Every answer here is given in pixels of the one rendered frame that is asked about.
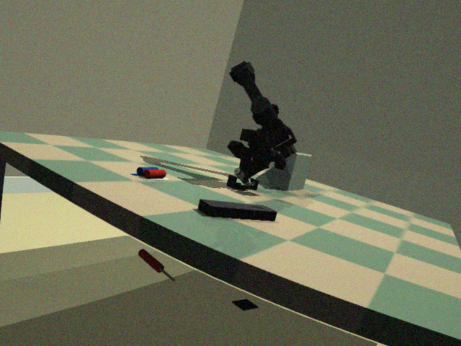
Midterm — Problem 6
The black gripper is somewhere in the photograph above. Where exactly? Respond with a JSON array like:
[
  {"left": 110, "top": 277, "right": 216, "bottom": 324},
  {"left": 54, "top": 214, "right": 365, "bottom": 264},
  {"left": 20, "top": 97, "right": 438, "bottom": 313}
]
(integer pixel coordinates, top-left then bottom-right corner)
[{"left": 227, "top": 130, "right": 287, "bottom": 180}]

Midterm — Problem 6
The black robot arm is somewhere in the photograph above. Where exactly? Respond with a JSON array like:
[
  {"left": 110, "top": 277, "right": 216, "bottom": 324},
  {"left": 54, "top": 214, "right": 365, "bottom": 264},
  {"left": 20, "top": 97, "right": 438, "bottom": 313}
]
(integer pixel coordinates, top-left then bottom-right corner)
[{"left": 229, "top": 61, "right": 297, "bottom": 159}]

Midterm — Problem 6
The red-handled screwdriver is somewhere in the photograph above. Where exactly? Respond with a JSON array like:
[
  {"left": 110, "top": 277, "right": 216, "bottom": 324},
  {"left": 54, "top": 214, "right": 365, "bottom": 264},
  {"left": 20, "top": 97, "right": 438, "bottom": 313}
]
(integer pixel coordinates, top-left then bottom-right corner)
[{"left": 138, "top": 249, "right": 175, "bottom": 281}]

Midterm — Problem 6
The white cylindrical battery with blue band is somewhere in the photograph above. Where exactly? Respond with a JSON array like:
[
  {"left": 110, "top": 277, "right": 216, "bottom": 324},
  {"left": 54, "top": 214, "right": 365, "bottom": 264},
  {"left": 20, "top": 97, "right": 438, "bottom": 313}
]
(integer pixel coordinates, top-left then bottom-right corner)
[{"left": 234, "top": 168, "right": 251, "bottom": 186}]

